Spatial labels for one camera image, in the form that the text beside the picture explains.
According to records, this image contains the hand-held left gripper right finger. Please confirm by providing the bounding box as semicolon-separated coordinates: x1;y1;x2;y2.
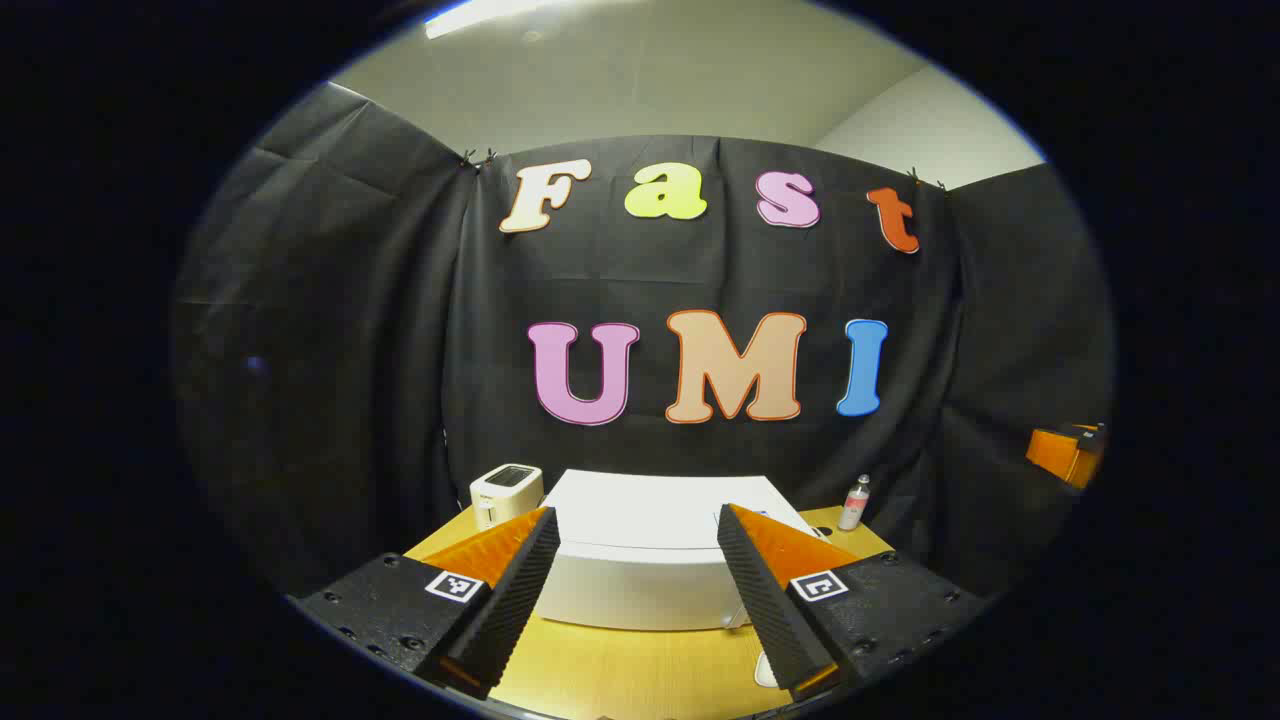
716;503;991;703

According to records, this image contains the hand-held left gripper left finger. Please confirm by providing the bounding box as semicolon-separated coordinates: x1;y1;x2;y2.
290;506;561;701

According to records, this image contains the white microwave oven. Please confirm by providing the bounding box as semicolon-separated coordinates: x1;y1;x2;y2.
535;469;826;633

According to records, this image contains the white toaster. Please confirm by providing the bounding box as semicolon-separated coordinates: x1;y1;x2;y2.
469;463;545;531

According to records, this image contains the small pink label bottle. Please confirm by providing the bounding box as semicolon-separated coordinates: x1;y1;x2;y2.
838;474;872;532

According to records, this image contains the black backdrop cloth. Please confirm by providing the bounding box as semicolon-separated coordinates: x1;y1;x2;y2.
170;82;1116;601

